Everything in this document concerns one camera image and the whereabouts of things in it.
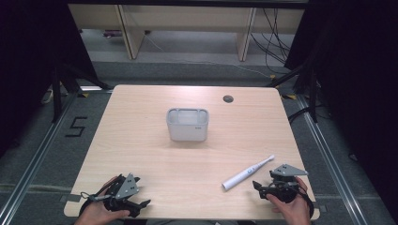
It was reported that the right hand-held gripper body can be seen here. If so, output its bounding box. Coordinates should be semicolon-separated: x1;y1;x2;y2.
265;163;310;203

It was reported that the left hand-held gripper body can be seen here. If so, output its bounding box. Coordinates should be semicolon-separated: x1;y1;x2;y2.
102;172;141;218

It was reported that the white electric toothbrush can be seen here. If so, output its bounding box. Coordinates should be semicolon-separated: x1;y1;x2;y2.
221;154;276;192

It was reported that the white toothbrush holder box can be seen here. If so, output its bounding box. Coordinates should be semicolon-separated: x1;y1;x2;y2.
165;107;210;143

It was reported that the person's right hand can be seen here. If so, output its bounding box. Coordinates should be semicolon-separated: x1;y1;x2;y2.
267;175;313;225

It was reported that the person's left hand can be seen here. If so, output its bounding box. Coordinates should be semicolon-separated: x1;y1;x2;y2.
74;175;131;225

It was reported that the black metal stand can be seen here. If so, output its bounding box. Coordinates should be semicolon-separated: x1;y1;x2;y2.
51;61;112;124
265;61;321;125

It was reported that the black curtain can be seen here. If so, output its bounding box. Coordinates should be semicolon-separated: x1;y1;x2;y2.
283;0;398;215
0;0;99;158

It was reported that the beige background desk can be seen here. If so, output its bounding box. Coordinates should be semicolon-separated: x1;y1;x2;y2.
68;3;306;62

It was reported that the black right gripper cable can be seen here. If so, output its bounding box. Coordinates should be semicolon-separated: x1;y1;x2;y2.
296;183;315;219

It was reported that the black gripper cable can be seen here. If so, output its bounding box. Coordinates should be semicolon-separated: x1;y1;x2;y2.
296;183;315;219
78;190;112;218

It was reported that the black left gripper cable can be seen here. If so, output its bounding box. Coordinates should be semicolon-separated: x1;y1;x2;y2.
78;190;112;218

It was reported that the metal floor rail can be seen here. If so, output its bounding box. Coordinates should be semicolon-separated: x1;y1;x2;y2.
296;94;371;225
0;91;80;225

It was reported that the black floor cable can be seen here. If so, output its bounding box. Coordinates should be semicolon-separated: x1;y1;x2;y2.
287;104;330;125

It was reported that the black hanging cable bundle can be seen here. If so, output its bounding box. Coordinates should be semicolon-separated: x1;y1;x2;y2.
249;7;293;75

